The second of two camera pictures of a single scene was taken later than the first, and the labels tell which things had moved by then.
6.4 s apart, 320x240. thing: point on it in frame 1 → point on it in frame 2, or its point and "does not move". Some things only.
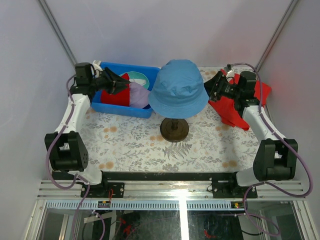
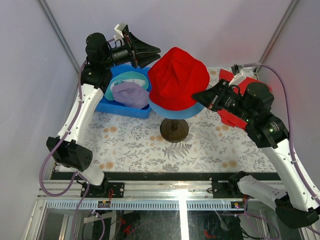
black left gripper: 118,84 → 137,45
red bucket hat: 121,98 → 174,77
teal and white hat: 138,77 does not move
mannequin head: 174,130 does not move
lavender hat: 138,95 does not move
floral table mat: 120,143 does not move
